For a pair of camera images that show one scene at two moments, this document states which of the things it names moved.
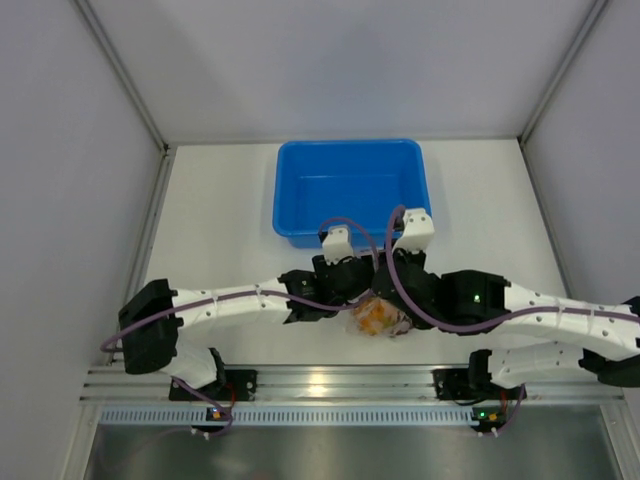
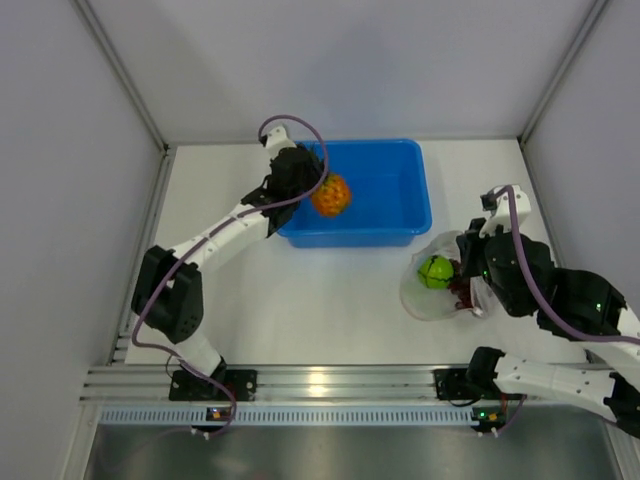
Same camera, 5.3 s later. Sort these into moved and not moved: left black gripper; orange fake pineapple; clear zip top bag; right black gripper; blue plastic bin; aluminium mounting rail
Moved: orange fake pineapple; right black gripper; clear zip top bag; left black gripper
Not moved: aluminium mounting rail; blue plastic bin
